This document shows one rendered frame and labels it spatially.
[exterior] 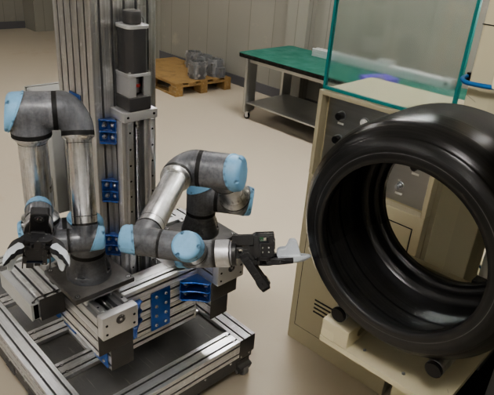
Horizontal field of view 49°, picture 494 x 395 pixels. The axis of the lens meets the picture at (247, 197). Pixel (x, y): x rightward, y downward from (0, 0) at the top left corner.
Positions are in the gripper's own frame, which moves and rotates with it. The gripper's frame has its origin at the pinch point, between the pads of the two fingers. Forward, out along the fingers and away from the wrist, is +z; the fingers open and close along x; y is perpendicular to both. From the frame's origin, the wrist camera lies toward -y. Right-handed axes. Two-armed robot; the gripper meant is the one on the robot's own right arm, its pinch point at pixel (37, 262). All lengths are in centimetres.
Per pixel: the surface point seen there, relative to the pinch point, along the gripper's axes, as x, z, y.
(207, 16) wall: -201, -614, 2
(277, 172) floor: -189, -272, 81
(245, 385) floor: -90, -49, 95
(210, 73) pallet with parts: -195, -536, 61
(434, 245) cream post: -111, 5, -10
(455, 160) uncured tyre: -77, 37, -48
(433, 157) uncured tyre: -75, 33, -47
